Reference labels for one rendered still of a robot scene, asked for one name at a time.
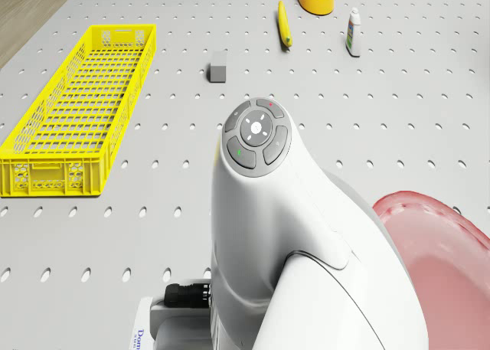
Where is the small white bottle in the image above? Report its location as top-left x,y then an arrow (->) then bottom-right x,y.
345,7 -> 363,58

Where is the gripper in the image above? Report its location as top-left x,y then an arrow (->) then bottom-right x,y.
149,281 -> 213,350

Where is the red plate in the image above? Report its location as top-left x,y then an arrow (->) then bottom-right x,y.
371,190 -> 490,350

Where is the banana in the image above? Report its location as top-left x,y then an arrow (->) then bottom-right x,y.
276,0 -> 294,48

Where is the yellow basket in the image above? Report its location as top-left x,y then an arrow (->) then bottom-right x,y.
0,23 -> 158,198

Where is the grey cube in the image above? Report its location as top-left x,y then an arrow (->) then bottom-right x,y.
207,51 -> 229,85

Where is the white printed box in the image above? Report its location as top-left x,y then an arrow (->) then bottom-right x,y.
131,296 -> 156,350

